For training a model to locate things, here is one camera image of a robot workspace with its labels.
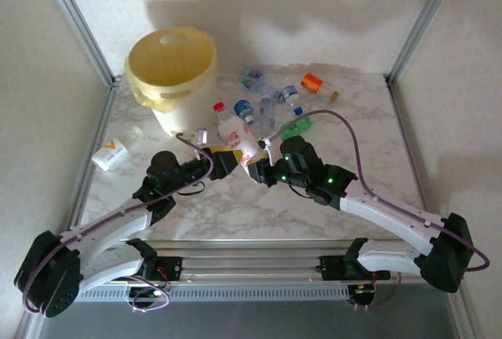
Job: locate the white bottle red cap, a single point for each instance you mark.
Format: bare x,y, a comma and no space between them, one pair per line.
233,131

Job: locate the tall clear bottle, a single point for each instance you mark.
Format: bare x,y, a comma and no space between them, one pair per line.
267,113

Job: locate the green bottle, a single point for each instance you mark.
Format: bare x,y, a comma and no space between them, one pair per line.
299,127

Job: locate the blue label bottle white cap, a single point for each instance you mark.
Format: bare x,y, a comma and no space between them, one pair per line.
243,108

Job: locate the blue wrapper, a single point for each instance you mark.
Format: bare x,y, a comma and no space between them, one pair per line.
251,78

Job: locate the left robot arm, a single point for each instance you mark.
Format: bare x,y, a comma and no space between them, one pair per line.
110,226

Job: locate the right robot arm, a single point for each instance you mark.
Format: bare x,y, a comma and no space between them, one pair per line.
392,213

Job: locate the white plastic bin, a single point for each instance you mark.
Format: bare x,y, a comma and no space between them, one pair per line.
196,107

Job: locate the pale blue label bottle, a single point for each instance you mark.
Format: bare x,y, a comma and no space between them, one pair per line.
289,92

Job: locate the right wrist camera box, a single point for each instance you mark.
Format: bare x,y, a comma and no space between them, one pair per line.
264,143

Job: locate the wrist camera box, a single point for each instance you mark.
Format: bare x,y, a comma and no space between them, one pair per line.
264,143
200,137

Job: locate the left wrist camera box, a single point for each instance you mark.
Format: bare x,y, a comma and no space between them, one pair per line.
200,137

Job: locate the aluminium side rail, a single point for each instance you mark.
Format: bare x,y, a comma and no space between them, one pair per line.
100,131
409,146

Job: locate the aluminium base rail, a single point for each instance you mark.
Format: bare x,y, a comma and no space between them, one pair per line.
251,264

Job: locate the aluminium frame post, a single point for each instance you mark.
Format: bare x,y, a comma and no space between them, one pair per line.
78,25
423,21

